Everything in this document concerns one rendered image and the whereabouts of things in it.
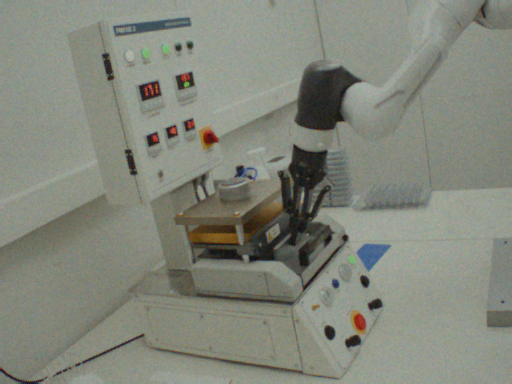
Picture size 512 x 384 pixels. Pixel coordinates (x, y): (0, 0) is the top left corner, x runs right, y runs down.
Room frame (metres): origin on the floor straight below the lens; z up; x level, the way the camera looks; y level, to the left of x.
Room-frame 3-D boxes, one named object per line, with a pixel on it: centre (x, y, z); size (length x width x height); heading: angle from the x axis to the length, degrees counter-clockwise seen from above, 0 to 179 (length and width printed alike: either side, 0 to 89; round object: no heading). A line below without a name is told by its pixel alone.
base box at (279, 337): (1.25, 0.03, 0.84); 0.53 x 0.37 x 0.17; 58
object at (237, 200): (1.27, 0.06, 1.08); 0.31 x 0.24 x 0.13; 148
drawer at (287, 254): (1.21, 0.00, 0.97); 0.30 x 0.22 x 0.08; 58
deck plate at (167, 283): (1.25, 0.07, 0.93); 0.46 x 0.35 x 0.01; 58
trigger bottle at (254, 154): (2.11, -0.04, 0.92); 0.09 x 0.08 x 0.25; 110
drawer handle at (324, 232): (1.14, -0.11, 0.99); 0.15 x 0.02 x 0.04; 148
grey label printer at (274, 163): (2.24, -0.08, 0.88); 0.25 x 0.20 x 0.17; 55
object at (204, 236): (1.24, 0.04, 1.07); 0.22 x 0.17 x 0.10; 148
